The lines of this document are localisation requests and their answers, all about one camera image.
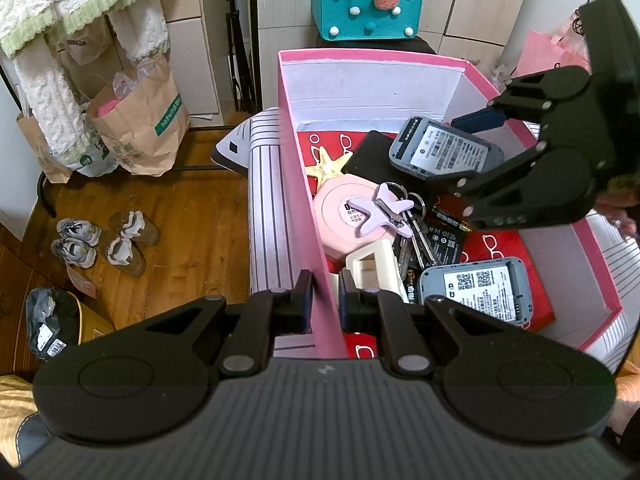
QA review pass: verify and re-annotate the purple star hair clip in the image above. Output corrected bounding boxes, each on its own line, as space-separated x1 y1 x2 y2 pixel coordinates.
345 183 417 237

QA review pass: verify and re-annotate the white fluffy green-trimmed garment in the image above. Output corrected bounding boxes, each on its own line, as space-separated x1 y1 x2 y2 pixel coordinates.
0 0 174 155

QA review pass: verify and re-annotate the pink paper bag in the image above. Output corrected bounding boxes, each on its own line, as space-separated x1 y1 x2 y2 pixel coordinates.
512 16 594 82

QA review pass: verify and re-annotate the brown fur-lined shoe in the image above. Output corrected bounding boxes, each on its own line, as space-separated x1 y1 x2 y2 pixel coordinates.
104 236 147 277
109 210 161 246

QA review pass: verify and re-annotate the black plastic bag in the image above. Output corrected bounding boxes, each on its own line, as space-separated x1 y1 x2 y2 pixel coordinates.
26 287 84 364

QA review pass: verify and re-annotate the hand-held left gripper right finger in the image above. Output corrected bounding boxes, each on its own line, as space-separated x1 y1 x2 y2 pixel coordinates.
337 271 522 379

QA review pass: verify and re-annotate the grey pocket router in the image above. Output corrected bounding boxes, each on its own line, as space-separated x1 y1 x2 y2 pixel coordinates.
417 256 534 329
389 116 506 182

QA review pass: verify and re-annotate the black flat battery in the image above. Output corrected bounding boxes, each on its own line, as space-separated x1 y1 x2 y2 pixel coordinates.
422 225 474 267

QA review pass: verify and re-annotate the black tripod stand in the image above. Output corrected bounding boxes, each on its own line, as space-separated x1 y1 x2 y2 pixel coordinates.
225 0 261 114

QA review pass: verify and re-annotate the person's right hand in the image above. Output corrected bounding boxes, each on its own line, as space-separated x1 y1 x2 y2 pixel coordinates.
596 175 640 239

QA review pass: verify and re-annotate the cream plastic rectangular holder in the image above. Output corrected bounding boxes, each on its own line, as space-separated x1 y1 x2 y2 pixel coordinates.
345 239 409 304

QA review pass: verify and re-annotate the plain brown paper bag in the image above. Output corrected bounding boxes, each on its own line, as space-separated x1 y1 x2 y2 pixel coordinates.
16 110 74 185

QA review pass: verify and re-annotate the pink cardboard box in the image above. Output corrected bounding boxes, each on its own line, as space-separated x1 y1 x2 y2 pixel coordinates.
276 49 624 361

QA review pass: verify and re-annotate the teal felt handbag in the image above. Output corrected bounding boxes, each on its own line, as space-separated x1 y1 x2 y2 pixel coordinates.
312 0 427 42

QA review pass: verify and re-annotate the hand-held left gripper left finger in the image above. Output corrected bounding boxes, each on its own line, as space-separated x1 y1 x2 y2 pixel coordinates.
107 269 316 379

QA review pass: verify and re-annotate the brown paper bag green label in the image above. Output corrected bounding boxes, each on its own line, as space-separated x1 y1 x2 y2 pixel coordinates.
87 55 192 177

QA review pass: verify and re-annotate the silver key bunch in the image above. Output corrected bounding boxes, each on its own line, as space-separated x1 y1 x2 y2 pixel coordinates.
377 182 444 282

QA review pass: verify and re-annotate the white plastic bag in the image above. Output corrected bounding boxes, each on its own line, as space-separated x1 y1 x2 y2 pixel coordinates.
64 104 122 179

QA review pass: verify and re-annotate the pink round case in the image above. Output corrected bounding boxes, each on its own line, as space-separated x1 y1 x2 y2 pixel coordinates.
314 174 417 262

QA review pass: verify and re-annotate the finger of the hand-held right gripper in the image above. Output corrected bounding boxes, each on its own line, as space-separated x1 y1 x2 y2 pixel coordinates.
446 143 552 231
451 71 562 136

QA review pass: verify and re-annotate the black wallet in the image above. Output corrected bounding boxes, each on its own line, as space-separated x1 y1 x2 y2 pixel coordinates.
345 130 402 182

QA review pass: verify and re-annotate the grey white sneaker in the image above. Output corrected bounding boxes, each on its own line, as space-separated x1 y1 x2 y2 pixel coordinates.
56 218 103 247
51 237 99 269

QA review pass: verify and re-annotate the yellow starfish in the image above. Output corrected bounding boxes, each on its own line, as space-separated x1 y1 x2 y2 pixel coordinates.
306 145 354 194

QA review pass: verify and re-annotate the black cylindrical battery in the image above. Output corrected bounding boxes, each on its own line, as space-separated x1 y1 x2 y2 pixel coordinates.
432 207 472 232

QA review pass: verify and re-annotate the beige wardrobe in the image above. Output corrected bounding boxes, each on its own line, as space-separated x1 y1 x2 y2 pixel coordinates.
160 0 537 117

